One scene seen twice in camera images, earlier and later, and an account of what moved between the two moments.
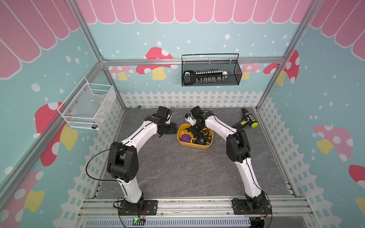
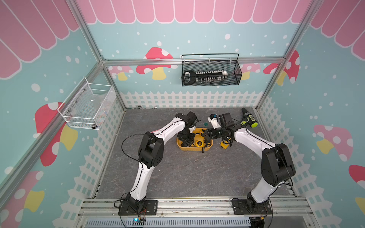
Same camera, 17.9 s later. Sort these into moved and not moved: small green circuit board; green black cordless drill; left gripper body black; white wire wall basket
Moved: left gripper body black
Not moved: small green circuit board; white wire wall basket; green black cordless drill
